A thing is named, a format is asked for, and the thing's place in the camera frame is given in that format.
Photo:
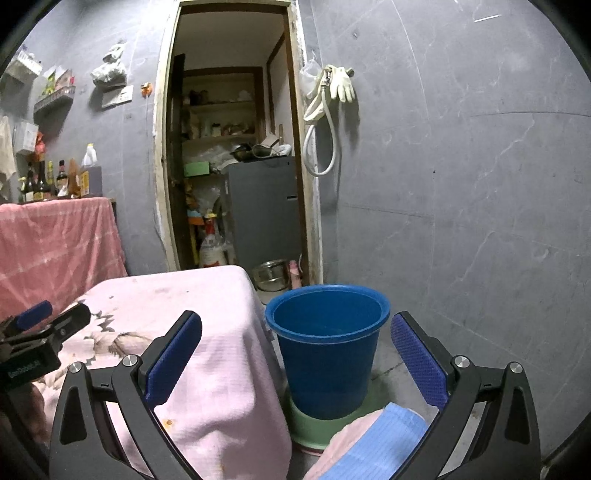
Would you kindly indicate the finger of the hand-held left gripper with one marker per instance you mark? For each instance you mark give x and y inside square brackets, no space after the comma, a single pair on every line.
[32,314]
[64,325]

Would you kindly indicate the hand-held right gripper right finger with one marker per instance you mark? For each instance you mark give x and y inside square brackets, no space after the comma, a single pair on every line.
[418,360]

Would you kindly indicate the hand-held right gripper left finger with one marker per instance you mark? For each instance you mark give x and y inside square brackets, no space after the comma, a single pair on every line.
[171,360]

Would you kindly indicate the blue plastic bucket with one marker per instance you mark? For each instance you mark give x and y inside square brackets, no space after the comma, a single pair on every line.
[328,360]

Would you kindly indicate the pink floral blanket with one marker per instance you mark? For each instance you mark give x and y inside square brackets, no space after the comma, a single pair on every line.
[207,332]

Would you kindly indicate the pink checked cloth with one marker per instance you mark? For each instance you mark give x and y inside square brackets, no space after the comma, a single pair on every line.
[60,244]

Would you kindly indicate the white sack red print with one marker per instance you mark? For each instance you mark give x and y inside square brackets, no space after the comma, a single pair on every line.
[213,251]

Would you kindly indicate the green plastic basin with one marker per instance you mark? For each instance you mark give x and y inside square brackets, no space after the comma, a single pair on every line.
[309,427]

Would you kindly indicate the steel pot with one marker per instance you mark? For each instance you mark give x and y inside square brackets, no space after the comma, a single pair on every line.
[270,277]

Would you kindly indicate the tall dark sauce bottle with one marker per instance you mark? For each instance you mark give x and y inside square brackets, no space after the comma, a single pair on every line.
[41,180]

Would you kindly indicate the yellow sauce bottle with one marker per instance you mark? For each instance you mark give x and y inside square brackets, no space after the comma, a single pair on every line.
[51,177]

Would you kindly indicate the orange brown pouch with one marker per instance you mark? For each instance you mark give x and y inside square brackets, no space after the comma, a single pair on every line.
[74,182]

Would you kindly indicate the red capped sauce bottle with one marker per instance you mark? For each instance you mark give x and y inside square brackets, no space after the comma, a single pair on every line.
[61,174]

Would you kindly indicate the colourful packaged item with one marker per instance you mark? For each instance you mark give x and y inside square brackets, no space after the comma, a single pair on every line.
[194,216]

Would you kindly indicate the plastic jug with dark liquid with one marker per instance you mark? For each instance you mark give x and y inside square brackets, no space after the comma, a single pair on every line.
[92,180]

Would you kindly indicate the pink bottle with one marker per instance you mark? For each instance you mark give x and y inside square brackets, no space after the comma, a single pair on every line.
[295,276]

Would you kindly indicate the beige towel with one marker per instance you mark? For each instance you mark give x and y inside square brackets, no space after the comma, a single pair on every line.
[7,147]

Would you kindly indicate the red hanging bag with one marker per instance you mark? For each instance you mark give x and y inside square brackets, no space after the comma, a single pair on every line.
[40,145]

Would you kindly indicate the grey cabinet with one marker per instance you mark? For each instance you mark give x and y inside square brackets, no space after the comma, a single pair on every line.
[263,212]

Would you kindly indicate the green box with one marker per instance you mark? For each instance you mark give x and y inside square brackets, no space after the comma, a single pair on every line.
[197,170]

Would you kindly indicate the black wok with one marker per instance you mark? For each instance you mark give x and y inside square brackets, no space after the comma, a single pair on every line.
[241,154]

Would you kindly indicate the hanging filled plastic bag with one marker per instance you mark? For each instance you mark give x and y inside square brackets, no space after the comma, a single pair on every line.
[110,71]

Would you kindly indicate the wooden pantry shelf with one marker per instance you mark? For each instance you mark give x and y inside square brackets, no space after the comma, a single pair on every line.
[221,104]

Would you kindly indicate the cream rubber glove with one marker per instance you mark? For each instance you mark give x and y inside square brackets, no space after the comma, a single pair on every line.
[344,85]
[316,106]

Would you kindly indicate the clear plastic bag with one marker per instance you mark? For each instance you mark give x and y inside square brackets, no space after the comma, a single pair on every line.
[309,76]

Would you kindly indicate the white wall box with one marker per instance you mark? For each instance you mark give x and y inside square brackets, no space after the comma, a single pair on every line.
[25,136]

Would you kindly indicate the wooden door frame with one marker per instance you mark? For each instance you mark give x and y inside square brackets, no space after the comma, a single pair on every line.
[160,161]

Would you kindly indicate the grey wall rack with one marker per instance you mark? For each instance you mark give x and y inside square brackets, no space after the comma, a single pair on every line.
[53,101]

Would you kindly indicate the white wall socket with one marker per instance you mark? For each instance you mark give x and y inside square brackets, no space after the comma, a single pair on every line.
[117,97]

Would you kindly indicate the white wall basket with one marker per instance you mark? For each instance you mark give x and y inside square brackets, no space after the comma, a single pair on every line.
[23,69]

